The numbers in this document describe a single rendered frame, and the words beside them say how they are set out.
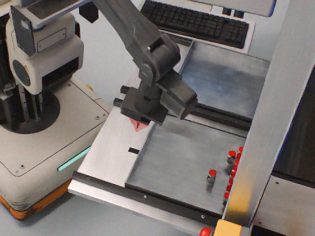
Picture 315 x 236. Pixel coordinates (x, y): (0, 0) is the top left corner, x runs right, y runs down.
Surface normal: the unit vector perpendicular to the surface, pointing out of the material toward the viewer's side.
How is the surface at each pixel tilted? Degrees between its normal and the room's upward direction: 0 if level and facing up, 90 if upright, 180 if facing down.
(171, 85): 12
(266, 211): 90
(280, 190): 90
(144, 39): 34
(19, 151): 0
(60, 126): 0
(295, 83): 90
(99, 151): 0
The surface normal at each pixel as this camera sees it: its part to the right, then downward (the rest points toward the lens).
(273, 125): -0.34, 0.72
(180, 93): 0.17, -0.42
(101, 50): 0.05, -0.63
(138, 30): 0.40, -0.18
